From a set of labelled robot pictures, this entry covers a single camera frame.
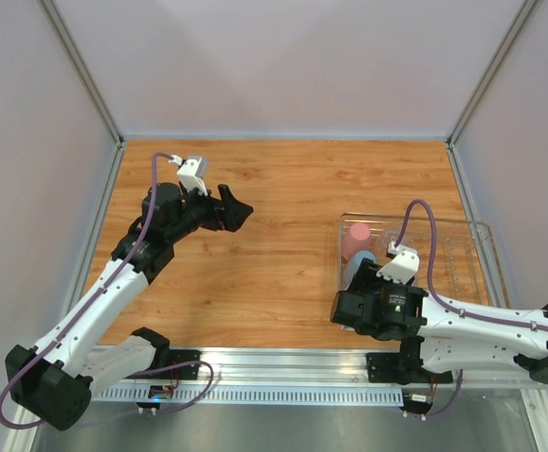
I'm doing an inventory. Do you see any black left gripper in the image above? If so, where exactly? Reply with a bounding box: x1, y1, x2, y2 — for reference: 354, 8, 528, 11
167, 182, 252, 244

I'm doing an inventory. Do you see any blue plastic cup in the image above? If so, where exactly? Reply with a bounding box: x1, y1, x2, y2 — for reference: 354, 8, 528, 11
342, 250, 377, 288

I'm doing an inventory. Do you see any pink plastic cup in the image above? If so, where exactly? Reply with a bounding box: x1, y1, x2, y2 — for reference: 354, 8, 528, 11
341, 222, 372, 261

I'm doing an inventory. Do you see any clear glass cup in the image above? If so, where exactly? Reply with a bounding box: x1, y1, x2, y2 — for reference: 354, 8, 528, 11
378, 228, 400, 255

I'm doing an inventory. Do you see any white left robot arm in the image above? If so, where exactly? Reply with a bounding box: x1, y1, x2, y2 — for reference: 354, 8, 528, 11
0, 183, 253, 430

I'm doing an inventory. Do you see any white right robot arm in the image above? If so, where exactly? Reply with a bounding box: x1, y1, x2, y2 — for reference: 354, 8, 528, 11
330, 259, 548, 385

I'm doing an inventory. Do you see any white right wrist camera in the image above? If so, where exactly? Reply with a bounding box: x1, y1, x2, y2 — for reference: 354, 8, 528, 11
377, 240, 420, 284

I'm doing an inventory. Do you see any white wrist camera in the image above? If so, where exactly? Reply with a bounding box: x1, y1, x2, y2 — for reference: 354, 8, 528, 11
169, 154, 209, 196
377, 240, 420, 284

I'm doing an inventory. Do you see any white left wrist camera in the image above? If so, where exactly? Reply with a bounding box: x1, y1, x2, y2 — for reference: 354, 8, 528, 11
169, 154, 209, 196

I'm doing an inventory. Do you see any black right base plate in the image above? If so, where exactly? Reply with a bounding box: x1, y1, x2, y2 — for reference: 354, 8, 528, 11
365, 352, 454, 385

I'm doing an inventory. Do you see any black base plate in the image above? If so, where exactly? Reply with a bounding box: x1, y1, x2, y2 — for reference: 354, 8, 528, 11
132, 348, 201, 382
365, 352, 454, 385

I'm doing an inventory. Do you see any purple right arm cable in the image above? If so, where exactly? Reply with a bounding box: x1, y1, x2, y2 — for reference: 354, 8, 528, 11
394, 200, 548, 341

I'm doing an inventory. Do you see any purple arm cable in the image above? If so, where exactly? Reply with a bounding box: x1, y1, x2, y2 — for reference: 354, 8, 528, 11
394, 200, 548, 341
0, 151, 174, 429

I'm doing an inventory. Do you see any metal wire dish rack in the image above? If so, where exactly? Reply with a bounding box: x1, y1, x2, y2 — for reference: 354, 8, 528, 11
338, 212, 496, 331

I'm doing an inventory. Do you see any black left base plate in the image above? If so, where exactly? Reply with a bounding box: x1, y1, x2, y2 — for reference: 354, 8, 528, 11
132, 348, 201, 382

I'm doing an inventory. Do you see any aluminium front rail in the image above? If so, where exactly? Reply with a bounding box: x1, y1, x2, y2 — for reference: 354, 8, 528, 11
89, 346, 546, 392

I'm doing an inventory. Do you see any white slotted cable duct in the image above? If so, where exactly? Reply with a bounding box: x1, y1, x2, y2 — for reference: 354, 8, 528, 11
94, 382, 404, 407

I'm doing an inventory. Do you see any aluminium frame post left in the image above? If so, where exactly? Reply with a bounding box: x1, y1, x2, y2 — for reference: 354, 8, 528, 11
38, 0, 124, 146

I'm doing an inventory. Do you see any aluminium frame post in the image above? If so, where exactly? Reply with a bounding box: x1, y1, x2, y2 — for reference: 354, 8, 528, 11
38, 0, 124, 146
445, 0, 541, 150

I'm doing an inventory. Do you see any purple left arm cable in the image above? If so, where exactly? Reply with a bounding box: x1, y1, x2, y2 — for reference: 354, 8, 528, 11
0, 151, 174, 429

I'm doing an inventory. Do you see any aluminium frame post right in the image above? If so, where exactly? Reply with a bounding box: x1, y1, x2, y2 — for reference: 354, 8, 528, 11
445, 0, 541, 150

